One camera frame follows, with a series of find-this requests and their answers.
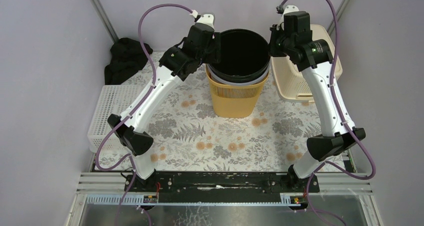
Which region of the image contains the purple cable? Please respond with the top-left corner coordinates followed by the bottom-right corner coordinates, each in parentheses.
top-left (94, 4), bottom-right (200, 226)
top-left (276, 0), bottom-right (377, 226)

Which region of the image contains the black round bucket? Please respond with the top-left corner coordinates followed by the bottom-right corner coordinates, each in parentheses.
top-left (208, 29), bottom-right (270, 84)

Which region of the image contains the grey bucket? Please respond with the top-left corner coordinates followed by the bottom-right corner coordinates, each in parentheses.
top-left (207, 68), bottom-right (270, 86)

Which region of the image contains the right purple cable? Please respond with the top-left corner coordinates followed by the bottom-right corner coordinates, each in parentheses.
top-left (276, 0), bottom-right (377, 226)

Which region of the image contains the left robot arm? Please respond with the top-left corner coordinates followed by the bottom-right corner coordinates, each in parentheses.
top-left (107, 23), bottom-right (221, 191)

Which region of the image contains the cream large container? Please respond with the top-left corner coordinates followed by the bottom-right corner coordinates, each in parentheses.
top-left (270, 24), bottom-right (343, 103)

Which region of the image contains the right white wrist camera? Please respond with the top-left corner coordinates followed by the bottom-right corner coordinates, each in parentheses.
top-left (276, 5), bottom-right (299, 27)

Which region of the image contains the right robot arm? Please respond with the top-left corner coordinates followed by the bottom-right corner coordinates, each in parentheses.
top-left (269, 11), bottom-right (365, 192)

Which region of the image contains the yellow plastic waste basket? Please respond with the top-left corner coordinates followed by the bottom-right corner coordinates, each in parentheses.
top-left (206, 68), bottom-right (269, 118)

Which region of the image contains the black crumpled cloth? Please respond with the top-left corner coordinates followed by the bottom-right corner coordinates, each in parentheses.
top-left (104, 38), bottom-right (148, 85)

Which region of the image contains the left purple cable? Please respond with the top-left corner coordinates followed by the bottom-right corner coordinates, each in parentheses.
top-left (94, 4), bottom-right (200, 226)

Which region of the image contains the aluminium frame rail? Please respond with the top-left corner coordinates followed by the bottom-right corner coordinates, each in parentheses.
top-left (77, 172), bottom-right (383, 225)

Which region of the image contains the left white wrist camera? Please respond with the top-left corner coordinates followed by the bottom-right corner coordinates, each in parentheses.
top-left (189, 10), bottom-right (215, 29)

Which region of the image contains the floral patterned table mat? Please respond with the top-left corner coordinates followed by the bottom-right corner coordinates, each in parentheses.
top-left (96, 51), bottom-right (347, 173)

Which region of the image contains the white perforated basket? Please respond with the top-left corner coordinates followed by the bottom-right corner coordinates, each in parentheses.
top-left (87, 84), bottom-right (147, 154)

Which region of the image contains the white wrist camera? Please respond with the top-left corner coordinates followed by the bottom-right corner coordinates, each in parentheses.
top-left (189, 10), bottom-right (215, 29)
top-left (276, 5), bottom-right (299, 27)

